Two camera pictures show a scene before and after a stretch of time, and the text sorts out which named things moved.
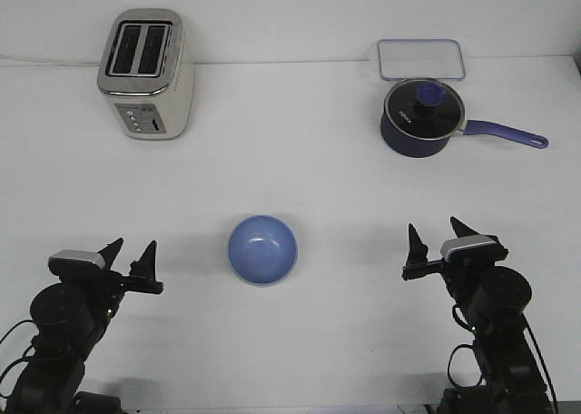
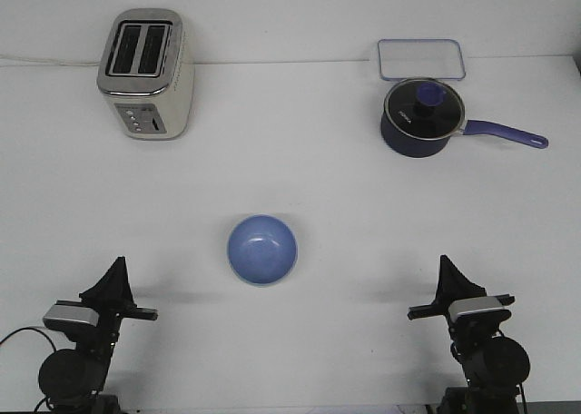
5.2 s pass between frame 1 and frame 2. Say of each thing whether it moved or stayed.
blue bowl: stayed
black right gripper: moved
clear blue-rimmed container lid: stayed
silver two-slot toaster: stayed
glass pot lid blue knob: stayed
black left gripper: moved
